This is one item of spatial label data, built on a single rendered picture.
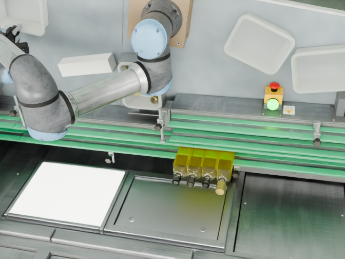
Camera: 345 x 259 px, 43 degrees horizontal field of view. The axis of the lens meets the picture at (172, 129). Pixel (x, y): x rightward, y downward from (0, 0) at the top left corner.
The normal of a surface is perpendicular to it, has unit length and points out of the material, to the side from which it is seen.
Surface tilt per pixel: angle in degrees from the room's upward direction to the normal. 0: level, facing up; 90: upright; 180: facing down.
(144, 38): 12
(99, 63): 0
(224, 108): 90
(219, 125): 90
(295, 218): 90
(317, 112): 90
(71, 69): 0
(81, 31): 0
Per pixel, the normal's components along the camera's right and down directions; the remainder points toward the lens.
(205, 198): -0.07, -0.79
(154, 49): -0.21, 0.44
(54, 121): 0.63, 0.40
